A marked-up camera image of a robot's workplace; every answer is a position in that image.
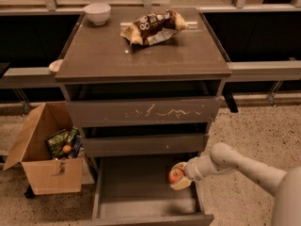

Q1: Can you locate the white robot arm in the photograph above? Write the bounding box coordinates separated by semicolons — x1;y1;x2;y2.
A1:
168;142;301;226

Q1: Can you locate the red apple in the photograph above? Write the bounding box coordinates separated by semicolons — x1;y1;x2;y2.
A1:
168;168;184;184

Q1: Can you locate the bottom grey open drawer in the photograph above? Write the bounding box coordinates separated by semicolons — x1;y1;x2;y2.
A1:
84;153;214;226

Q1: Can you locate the small orange fruit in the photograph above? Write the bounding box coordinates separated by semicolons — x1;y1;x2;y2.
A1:
62;145;71;153

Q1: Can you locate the top grey drawer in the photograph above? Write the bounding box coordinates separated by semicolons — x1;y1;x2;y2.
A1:
67;96;222;128

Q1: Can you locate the green snack bag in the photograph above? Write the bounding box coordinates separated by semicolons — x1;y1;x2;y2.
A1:
45;128;78;158

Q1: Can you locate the white ceramic bowl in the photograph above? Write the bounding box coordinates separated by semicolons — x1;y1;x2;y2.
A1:
83;3;111;25

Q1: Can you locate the middle grey drawer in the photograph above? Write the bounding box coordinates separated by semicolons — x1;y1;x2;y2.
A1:
83;134;209;157

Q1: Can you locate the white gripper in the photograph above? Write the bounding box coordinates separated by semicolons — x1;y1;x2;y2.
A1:
170;156;210;190

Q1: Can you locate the cardboard box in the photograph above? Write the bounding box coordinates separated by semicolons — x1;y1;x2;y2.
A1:
3;102;83;195

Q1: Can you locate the brown chip bag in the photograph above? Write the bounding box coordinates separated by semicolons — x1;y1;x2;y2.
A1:
120;9;188;46

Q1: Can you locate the blue snack packet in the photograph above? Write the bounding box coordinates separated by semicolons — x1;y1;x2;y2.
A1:
68;136;82;159

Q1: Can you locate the grey drawer cabinet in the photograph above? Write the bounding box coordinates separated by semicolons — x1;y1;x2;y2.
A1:
54;6;232;171

